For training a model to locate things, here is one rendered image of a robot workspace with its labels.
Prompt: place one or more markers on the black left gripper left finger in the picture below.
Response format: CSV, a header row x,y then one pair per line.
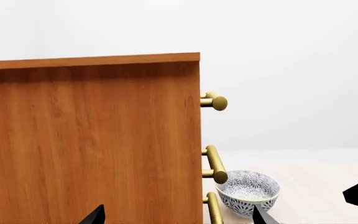
x,y
95,216

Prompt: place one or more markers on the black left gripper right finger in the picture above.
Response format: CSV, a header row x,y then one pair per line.
x,y
262,217

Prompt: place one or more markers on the white blue floral bowl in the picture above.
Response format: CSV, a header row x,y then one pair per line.
x,y
250,192

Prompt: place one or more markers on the wooden drawer cabinet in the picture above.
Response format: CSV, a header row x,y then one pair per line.
x,y
89,140

